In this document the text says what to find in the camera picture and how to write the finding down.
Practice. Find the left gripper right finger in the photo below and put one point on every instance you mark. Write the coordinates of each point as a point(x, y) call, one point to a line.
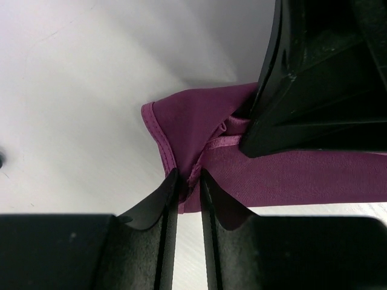
point(247, 251)

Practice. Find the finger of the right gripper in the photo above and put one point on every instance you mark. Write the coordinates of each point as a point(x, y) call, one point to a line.
point(323, 82)

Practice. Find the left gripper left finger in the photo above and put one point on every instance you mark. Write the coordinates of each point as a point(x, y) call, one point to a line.
point(93, 251)

